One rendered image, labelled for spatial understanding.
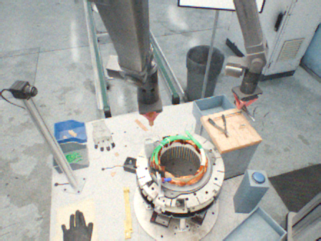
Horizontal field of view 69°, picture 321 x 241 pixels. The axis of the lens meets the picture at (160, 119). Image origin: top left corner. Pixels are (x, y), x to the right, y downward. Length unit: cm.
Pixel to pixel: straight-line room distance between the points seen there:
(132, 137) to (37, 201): 114
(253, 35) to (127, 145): 86
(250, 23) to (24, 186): 210
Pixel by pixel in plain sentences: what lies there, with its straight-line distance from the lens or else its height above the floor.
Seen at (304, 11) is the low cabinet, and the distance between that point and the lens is 298.
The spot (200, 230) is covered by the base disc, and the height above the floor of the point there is 80.
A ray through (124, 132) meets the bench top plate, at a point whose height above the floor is 78.
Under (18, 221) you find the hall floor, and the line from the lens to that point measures 222.
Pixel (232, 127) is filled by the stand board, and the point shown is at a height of 106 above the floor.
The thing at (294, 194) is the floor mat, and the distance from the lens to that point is 228.
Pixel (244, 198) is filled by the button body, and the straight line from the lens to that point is 104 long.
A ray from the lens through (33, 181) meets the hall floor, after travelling 235.
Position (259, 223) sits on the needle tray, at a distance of 91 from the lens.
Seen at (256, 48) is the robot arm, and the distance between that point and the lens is 82.
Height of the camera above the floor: 183
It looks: 47 degrees down
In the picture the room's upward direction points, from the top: straight up
